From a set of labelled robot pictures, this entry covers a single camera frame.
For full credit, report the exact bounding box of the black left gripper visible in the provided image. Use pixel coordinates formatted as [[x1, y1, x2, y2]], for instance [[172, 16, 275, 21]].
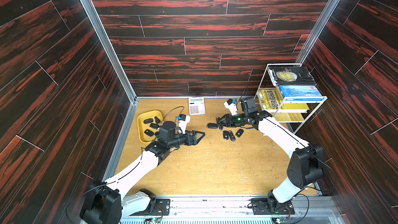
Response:
[[166, 130, 204, 150]]

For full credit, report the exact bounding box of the small black car key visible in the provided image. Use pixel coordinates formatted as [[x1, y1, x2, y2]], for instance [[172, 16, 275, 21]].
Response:
[[236, 129, 244, 138]]

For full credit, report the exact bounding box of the black chrome Mercedes car key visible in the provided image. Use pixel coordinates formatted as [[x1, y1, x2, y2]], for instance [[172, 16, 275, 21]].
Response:
[[154, 116, 161, 124]]

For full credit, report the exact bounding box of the black flip car key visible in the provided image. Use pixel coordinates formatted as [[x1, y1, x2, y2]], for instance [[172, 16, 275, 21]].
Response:
[[149, 123, 159, 130]]

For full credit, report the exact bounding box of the black car key front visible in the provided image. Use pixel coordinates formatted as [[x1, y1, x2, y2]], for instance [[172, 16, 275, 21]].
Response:
[[143, 118, 153, 124]]

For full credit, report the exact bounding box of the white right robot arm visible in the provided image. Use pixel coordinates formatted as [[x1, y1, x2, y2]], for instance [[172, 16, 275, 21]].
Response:
[[216, 97, 326, 213]]

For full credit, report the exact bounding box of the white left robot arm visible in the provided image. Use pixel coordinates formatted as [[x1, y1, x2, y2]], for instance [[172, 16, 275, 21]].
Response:
[[79, 121, 205, 224]]

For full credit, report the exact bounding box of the black VW car key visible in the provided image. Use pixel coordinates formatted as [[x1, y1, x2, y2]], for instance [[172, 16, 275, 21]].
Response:
[[223, 131, 229, 140]]

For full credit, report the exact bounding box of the black chrome button key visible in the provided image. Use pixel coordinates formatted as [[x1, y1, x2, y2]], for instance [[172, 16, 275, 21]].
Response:
[[228, 131, 236, 142]]

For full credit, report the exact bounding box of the large black smart key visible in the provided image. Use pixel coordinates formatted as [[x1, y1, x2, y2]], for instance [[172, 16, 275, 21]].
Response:
[[207, 123, 218, 129]]

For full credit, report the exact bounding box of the yellow plastic storage box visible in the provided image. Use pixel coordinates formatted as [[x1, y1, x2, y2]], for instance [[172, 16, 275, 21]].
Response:
[[137, 110, 163, 144]]

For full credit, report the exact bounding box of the white calculator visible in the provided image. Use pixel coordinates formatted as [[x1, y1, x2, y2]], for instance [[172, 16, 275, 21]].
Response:
[[188, 97, 206, 116]]

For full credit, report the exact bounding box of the yellow book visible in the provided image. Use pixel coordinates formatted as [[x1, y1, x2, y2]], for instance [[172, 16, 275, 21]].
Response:
[[257, 88, 311, 114]]

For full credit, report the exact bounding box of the blue book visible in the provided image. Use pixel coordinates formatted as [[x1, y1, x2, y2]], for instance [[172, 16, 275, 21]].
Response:
[[278, 85, 324, 103]]

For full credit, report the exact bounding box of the white metal shelf rack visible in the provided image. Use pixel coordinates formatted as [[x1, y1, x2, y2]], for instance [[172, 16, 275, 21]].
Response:
[[255, 63, 328, 133]]

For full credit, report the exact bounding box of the black book gold emblem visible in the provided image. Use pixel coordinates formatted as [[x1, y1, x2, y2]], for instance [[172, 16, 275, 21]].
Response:
[[268, 66, 317, 87]]

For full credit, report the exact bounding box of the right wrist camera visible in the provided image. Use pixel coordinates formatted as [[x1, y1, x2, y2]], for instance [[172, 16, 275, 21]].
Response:
[[224, 99, 238, 116]]

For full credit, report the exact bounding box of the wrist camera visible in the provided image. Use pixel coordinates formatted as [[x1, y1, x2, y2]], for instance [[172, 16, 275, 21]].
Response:
[[224, 99, 238, 116], [177, 114, 190, 134]]

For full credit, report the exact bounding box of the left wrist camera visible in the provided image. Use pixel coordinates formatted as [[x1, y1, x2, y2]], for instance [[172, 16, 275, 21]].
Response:
[[177, 114, 190, 134]]

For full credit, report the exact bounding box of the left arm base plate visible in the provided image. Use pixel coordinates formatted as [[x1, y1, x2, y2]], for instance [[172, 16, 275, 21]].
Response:
[[136, 199, 171, 216]]

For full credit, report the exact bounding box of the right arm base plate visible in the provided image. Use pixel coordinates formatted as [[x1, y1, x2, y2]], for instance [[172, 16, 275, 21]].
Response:
[[247, 198, 295, 215]]

